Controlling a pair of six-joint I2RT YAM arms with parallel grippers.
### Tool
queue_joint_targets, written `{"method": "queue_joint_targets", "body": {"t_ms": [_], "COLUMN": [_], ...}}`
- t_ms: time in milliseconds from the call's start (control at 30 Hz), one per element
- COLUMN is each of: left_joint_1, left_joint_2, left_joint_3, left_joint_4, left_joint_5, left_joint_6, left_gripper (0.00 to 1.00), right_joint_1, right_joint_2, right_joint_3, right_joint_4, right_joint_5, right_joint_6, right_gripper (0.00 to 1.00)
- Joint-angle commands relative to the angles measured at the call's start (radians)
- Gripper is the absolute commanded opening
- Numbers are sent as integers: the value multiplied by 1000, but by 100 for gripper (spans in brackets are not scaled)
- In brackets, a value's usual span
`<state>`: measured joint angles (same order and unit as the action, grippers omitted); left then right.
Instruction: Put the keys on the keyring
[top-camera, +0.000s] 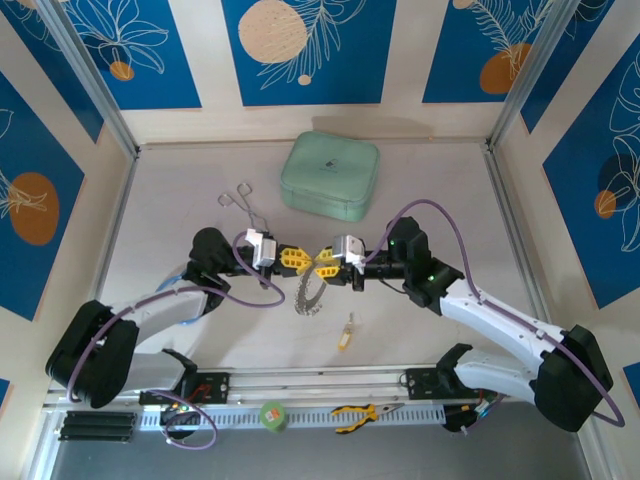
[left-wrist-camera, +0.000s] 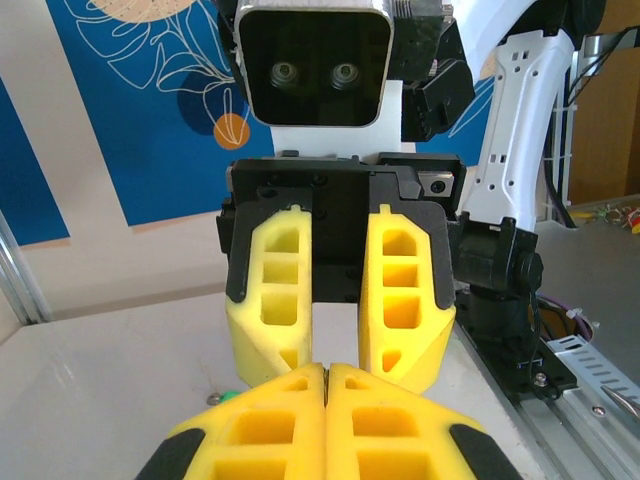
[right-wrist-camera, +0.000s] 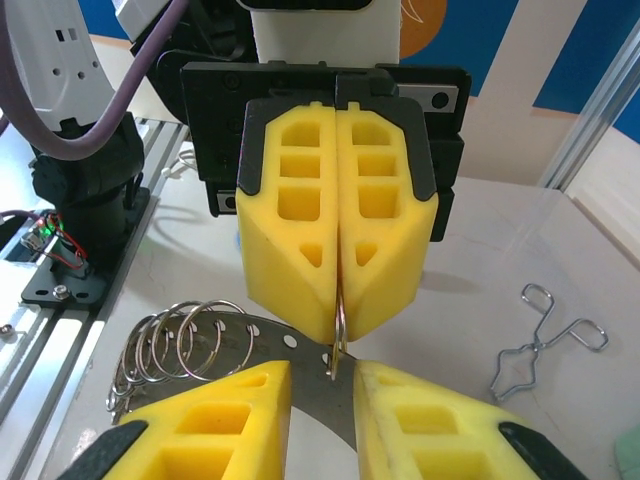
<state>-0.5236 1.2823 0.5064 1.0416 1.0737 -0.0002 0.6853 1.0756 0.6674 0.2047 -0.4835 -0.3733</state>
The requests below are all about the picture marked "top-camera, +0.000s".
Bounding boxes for mint green zipper case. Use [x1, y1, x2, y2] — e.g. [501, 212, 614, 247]
[279, 130, 381, 223]

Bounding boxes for green tape roll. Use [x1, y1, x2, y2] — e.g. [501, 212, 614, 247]
[258, 399, 287, 434]

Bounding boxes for black bar block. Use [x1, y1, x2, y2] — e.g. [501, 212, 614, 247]
[58, 410, 137, 443]

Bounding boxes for metal wire tongs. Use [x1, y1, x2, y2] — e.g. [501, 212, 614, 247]
[217, 183, 274, 236]

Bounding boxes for long aluminium mounting rail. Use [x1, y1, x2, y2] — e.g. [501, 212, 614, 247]
[42, 368, 441, 407]

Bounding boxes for yellow handled pliers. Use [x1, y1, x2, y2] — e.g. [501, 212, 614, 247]
[330, 401, 406, 434]

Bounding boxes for grey slotted cable duct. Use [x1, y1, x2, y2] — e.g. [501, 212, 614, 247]
[139, 403, 446, 431]

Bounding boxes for purple cable loop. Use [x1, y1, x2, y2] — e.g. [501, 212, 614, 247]
[162, 392, 219, 454]

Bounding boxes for aluminium frame post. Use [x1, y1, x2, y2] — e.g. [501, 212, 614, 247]
[487, 0, 589, 151]
[34, 0, 141, 157]

